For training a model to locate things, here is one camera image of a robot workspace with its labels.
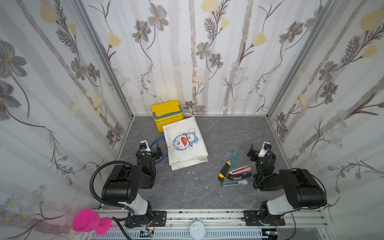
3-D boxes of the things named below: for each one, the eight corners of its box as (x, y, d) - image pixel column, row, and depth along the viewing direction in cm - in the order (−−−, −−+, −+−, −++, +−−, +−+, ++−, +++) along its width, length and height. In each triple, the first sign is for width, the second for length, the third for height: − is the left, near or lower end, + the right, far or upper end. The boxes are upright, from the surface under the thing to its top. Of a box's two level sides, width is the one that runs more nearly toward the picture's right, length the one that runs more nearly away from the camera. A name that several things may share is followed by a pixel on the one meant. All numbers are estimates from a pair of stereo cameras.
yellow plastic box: (152, 133, 111) (147, 120, 99) (157, 113, 125) (153, 99, 113) (182, 133, 111) (181, 120, 99) (183, 113, 125) (182, 99, 113)
